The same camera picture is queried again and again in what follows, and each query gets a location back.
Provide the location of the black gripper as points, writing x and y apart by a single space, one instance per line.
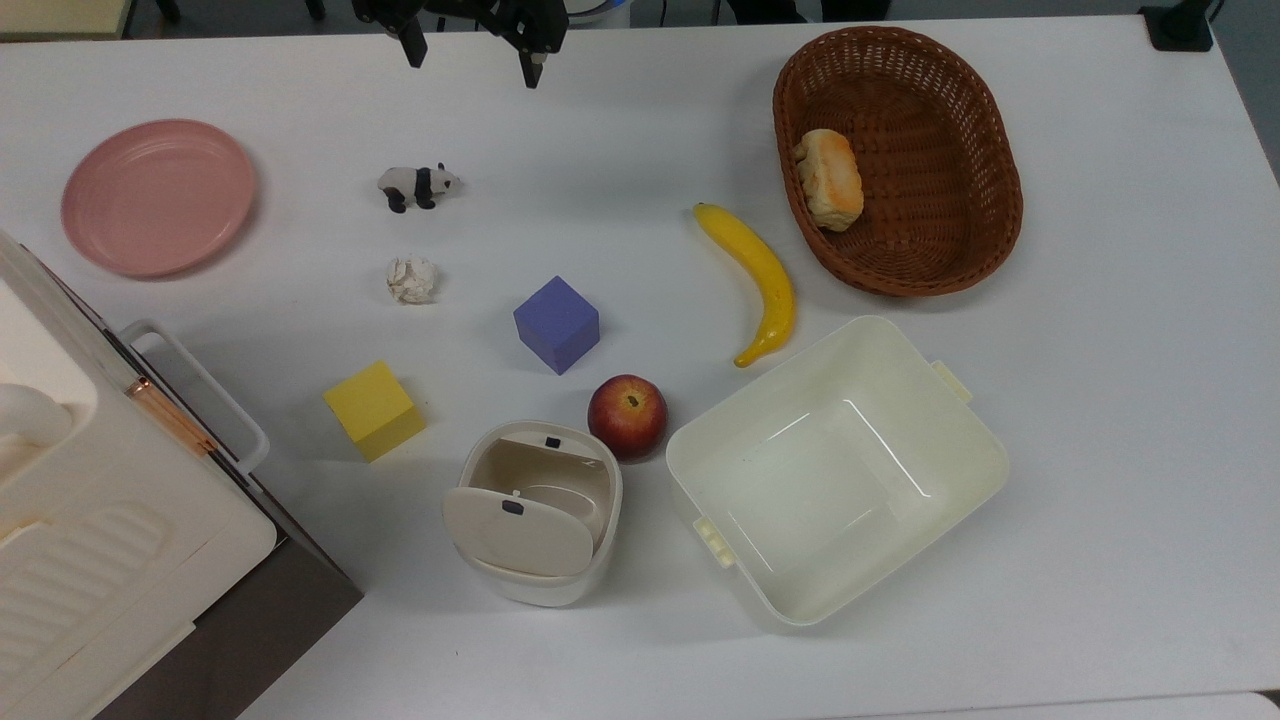
470 10

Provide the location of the white lidded trash can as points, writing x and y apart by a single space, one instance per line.
530 530

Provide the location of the panda toy figure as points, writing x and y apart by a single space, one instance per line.
415 185

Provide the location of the crumpled white paper ball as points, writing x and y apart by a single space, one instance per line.
412 280

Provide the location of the purple cube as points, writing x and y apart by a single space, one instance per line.
555 325

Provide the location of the pink plate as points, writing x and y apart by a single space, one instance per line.
158 198

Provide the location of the yellow banana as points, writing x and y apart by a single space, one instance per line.
762 275

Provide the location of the yellow cube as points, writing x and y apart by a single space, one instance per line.
373 410

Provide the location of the bread loaf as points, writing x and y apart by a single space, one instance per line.
830 180

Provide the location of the red apple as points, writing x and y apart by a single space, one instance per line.
627 418

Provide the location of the beige desk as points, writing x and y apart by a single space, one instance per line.
60 18

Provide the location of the brown wicker basket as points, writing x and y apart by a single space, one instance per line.
930 200

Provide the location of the cream plastic storage bin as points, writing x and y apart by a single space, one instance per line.
840 480

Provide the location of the brown and cream cabinet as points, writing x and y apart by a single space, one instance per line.
110 540

